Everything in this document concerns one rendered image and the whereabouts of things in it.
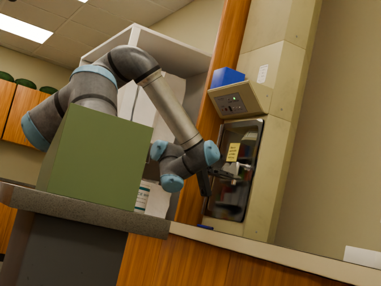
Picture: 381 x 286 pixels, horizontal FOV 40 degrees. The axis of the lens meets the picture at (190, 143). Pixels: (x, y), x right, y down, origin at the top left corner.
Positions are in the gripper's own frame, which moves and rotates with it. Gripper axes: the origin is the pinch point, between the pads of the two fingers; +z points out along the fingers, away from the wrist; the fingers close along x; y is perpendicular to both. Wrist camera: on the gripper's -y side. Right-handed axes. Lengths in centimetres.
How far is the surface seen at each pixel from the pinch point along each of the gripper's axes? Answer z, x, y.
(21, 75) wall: -15, 546, 139
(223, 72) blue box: -6.1, 16.0, 43.5
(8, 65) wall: -35, 546, 146
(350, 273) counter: -26, -88, -26
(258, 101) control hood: -0.9, -6.0, 29.7
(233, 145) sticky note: 3.5, 12.1, 14.8
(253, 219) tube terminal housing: 7.7, -4.8, -13.6
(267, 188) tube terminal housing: 11.0, -5.3, -1.0
